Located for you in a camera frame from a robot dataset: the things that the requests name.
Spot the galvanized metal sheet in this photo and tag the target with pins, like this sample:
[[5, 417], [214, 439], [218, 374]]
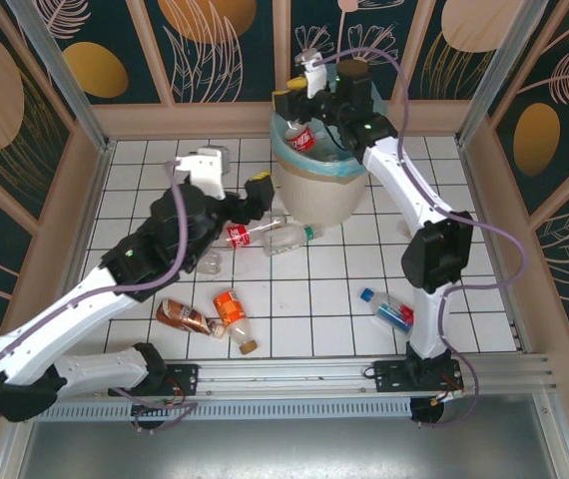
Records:
[[289, 449]]

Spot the clear bottle white green cap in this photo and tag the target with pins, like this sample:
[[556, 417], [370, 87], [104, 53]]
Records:
[[287, 239]]

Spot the blue red label plastic bottle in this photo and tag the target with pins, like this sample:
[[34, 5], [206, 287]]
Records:
[[394, 312]]

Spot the light blue bin liner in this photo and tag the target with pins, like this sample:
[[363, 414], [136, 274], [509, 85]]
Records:
[[284, 149]]

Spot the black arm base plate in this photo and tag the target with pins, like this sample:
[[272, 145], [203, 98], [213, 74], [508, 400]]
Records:
[[187, 376], [389, 374]]

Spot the brown label plastic bottle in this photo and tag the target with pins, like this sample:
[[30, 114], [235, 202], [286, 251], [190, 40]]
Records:
[[179, 314]]

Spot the orange label plastic bottle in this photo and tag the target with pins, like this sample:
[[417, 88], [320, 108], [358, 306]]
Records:
[[232, 312]]

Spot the aluminium mounting rail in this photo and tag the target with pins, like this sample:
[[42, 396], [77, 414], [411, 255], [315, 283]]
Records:
[[289, 374]]

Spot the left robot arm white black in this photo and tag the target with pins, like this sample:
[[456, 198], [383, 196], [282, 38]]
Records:
[[65, 371]]

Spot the aluminium frame post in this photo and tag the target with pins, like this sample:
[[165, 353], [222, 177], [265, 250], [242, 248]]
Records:
[[498, 75], [70, 85]]

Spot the aluminium side rail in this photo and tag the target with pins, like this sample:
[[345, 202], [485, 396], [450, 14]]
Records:
[[472, 174], [76, 249]]

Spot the beige plastic bin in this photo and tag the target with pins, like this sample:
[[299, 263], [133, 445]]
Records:
[[319, 199]]

